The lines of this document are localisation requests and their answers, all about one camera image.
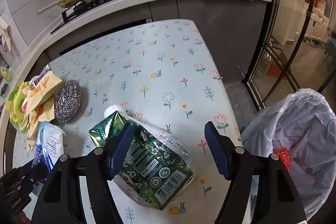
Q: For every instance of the blue white plastic wrapper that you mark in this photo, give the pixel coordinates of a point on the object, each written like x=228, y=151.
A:
x=49, y=145

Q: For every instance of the pink hanging cloth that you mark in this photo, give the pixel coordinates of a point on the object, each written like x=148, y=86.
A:
x=5, y=35

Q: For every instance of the red plastic bag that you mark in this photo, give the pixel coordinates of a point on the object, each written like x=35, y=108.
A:
x=285, y=157

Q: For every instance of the black framed glass door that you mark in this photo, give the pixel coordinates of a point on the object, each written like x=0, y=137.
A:
x=297, y=51

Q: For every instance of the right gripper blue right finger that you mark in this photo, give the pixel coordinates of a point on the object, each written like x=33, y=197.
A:
x=220, y=147

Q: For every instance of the floral tablecloth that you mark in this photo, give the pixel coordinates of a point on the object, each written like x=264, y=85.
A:
x=163, y=74

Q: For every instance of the trash bin with liner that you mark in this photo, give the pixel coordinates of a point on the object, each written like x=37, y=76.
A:
x=304, y=124

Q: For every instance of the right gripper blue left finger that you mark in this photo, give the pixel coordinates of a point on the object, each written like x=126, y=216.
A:
x=116, y=150

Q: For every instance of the yellow orange snack bag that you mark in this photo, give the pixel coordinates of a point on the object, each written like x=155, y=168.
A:
x=40, y=105

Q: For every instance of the green milk carton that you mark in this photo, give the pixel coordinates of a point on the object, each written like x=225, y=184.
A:
x=157, y=165

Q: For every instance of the white kitchen countertop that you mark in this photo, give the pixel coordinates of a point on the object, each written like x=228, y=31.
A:
x=46, y=39

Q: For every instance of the green yellow floral packet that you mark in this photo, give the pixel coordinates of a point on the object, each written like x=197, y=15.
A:
x=18, y=118

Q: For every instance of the steel wool scrubber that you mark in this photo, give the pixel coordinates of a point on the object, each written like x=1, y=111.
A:
x=68, y=101

